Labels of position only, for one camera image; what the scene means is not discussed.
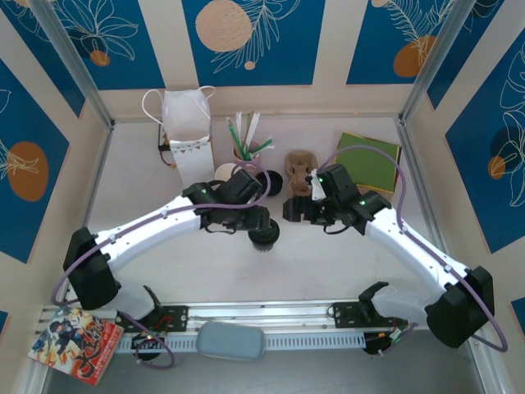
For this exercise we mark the coffee cup with black lid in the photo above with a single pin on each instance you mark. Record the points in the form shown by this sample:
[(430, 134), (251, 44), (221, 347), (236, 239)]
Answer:
[(264, 241)]

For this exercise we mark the black cup lid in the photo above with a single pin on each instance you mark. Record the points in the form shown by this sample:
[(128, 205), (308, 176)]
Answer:
[(275, 184)]

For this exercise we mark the brown cardboard cup carrier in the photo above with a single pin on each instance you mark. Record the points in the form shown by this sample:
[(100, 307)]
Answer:
[(297, 164)]

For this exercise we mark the cartoon animal paper gift bag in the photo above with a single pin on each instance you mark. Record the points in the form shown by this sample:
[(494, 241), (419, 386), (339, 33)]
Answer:
[(188, 123)]

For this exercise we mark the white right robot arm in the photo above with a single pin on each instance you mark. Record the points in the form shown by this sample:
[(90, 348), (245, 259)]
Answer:
[(410, 246)]

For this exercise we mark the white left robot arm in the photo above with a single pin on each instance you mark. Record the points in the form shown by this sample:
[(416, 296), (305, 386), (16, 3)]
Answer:
[(143, 230)]

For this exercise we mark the stack of paper cups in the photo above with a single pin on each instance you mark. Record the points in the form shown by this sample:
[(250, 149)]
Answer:
[(225, 172)]

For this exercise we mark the stack of coloured paper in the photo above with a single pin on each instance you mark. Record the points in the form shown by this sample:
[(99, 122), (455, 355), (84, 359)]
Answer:
[(369, 160)]

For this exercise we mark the pink cup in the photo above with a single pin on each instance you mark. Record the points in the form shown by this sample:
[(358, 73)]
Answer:
[(256, 158)]

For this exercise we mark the green straw in torn wrapper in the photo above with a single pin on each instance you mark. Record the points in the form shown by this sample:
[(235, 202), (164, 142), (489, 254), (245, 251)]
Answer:
[(262, 147)]

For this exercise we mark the long green straw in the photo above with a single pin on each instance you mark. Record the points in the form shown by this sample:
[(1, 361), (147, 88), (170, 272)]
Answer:
[(234, 133)]

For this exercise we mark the white wrapped straw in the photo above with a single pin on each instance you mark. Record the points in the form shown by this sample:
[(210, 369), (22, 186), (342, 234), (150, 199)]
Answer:
[(257, 119)]

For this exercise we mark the blue-grey padded case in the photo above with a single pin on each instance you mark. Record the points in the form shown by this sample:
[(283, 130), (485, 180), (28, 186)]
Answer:
[(229, 340)]

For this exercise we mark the small black orange card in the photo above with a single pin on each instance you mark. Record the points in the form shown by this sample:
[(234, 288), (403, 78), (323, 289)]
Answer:
[(161, 137)]

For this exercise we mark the colourful comic booklet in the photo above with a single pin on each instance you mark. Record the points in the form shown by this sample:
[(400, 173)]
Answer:
[(74, 344)]

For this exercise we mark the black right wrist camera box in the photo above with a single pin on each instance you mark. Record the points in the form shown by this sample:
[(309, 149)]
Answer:
[(340, 178)]

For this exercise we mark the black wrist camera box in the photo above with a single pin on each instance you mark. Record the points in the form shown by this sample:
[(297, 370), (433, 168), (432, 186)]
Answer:
[(242, 186), (340, 178)]

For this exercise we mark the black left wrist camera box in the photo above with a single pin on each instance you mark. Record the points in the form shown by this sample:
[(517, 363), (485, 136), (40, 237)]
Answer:
[(242, 186)]

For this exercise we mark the aluminium front rail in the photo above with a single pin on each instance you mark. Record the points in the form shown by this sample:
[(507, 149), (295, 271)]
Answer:
[(254, 310)]

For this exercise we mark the aluminium side rail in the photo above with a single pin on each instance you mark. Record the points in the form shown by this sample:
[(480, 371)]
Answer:
[(91, 197), (419, 184)]

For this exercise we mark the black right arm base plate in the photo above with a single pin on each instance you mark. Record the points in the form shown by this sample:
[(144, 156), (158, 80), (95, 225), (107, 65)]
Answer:
[(344, 316)]

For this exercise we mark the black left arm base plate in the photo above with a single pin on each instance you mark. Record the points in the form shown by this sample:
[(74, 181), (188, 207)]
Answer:
[(178, 318)]

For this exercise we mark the aluminium frame post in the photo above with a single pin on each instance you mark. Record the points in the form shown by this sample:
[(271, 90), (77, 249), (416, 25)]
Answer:
[(78, 65), (430, 61)]

